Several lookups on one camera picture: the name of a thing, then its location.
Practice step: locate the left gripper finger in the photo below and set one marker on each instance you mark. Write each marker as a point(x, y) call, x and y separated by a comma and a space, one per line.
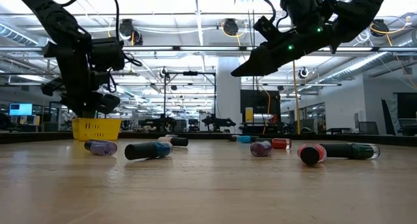
point(92, 109)
point(79, 109)

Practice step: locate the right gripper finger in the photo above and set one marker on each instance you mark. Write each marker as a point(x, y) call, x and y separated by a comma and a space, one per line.
point(264, 62)

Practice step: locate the yellow slotted plastic basket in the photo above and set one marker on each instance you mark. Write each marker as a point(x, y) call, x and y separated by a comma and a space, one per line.
point(97, 129)

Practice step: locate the lilac nail polish bottle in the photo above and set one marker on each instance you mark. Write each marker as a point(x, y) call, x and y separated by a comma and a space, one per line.
point(104, 148)

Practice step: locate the teal blue nail polish bottle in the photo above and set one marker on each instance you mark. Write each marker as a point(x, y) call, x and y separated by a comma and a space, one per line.
point(146, 150)

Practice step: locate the light blue nail polish bottle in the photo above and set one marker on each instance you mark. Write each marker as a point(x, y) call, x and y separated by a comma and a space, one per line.
point(246, 139)

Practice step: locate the red nail polish bottle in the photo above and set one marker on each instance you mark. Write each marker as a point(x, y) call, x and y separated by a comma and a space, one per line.
point(281, 143)

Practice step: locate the pale pink nail polish bottle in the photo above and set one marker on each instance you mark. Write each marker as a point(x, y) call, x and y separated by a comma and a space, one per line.
point(177, 141)

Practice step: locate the coral pink nail polish bottle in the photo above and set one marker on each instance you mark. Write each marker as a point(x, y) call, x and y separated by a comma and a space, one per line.
point(311, 155)

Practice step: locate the dark green nail polish bottle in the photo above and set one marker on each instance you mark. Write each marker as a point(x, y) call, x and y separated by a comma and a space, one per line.
point(352, 151)

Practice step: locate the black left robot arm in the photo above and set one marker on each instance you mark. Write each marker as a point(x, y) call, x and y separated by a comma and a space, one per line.
point(55, 19)

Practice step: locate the background black robot arm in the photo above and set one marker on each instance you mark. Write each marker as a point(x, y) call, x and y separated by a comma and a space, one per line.
point(216, 121)

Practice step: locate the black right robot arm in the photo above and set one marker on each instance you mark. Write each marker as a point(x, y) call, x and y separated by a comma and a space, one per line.
point(358, 9)

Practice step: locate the black partition panel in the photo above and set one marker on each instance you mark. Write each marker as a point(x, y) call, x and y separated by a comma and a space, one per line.
point(257, 102)

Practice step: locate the yellow upright box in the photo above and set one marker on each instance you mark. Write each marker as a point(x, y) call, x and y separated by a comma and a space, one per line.
point(249, 115)

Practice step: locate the lit computer monitor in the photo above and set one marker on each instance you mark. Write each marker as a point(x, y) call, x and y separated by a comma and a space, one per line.
point(20, 109)

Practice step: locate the black mesh office chair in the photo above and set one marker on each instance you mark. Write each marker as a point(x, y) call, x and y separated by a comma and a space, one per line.
point(368, 128)

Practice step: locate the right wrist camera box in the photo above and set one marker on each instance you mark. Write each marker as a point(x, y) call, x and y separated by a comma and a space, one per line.
point(265, 27)

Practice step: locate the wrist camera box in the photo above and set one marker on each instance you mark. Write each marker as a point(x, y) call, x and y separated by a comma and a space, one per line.
point(107, 54)
point(265, 27)

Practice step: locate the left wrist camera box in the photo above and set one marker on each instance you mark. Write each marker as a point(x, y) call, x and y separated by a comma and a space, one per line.
point(107, 54)

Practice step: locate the black background station frame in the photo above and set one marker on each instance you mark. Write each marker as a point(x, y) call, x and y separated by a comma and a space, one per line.
point(190, 73)

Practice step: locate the black wall panel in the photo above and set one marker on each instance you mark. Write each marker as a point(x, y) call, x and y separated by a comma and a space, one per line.
point(405, 106)

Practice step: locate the black aluminium table frame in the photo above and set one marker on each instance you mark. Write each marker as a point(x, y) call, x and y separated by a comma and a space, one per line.
point(391, 140)

